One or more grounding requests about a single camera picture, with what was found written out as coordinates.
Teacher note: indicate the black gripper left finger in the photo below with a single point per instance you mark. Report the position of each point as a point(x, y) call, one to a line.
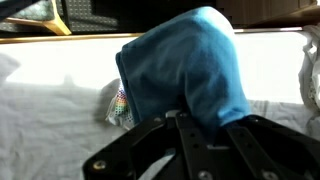
point(186, 146)

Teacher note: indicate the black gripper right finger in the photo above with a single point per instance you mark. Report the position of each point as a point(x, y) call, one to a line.
point(266, 150)

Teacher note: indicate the white cloth rainbow dot print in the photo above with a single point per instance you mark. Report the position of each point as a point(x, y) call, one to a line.
point(120, 106)

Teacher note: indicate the blue cloth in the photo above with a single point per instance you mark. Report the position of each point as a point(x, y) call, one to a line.
point(186, 66)

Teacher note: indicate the white bed mattress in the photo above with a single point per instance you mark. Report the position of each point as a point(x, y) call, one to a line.
point(50, 116)

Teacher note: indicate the grey clothing pile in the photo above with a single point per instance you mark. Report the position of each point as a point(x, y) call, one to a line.
point(310, 83)

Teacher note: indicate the brown wooden cabinet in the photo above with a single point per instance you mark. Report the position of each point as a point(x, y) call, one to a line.
point(266, 11)

